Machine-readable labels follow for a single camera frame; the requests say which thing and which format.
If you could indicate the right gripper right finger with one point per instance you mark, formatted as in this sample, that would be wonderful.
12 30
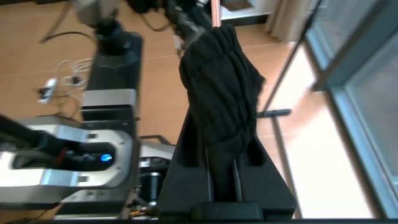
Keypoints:
267 183

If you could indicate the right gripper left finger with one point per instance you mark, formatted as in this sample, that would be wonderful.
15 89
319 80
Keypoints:
183 180

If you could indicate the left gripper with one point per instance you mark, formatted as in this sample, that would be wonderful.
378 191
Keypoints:
189 21

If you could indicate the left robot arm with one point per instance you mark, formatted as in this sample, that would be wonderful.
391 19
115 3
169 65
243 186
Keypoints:
112 37

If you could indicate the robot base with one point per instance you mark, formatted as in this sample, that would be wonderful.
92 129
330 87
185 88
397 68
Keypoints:
109 77

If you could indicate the black clothes rack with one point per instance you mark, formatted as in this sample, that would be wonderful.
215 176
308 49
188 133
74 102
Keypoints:
273 113

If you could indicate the beige curtain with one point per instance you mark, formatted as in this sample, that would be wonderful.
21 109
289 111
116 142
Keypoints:
289 18

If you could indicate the window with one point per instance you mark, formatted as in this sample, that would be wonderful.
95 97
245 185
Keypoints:
367 109

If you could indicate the white power strip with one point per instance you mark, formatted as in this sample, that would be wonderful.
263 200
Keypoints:
48 90

